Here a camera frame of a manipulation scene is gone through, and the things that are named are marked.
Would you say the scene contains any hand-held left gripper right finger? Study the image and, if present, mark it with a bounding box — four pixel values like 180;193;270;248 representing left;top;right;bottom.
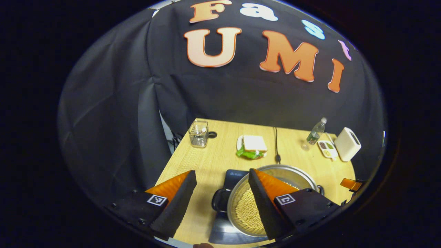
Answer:
248;168;341;241

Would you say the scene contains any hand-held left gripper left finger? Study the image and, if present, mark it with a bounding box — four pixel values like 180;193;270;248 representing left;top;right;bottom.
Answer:
103;170;197;241

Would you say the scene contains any steel pot with soybeans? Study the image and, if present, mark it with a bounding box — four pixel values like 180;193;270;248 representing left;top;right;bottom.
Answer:
211;164;325;238

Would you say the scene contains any black induction cooktop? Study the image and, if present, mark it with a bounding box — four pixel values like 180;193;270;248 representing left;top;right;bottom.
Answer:
208;169;269;245

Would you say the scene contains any white toaster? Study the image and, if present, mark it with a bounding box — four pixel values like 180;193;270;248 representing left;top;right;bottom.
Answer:
334;127;362;162

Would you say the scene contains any white divided dish with beans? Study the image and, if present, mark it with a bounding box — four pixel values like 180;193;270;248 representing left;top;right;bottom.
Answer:
318;139;339;161

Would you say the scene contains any clear plastic water bottle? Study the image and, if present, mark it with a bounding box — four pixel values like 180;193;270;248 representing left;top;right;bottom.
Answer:
301;117;328;151

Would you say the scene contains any black tripod stand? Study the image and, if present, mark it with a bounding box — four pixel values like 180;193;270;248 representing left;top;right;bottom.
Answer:
171;130;185;152

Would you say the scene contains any sandwich with lettuce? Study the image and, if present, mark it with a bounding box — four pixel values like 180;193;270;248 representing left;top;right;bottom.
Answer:
237;135;268;159

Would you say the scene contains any black power cable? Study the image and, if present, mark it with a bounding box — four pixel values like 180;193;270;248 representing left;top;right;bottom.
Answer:
273;126;281;164

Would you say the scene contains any clear glass in wire holder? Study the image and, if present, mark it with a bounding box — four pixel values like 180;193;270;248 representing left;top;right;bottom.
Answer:
188;120;209;148

